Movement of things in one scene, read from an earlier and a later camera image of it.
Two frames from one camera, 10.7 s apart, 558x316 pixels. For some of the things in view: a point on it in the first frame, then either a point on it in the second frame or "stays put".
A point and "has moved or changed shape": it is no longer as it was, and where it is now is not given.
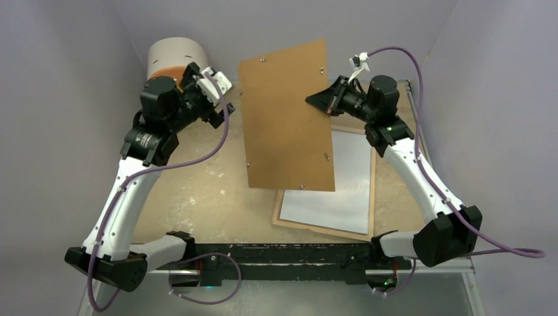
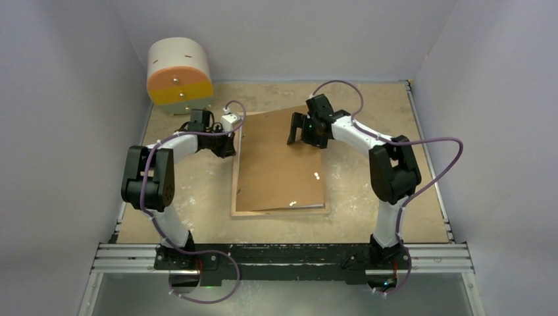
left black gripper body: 199,104 → 218,143
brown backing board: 288,139 has moved or changed shape
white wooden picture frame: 348,211 → 276,214
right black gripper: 334,96 → 301,120
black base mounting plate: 353,261 stays put
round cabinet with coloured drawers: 170,57 stays put
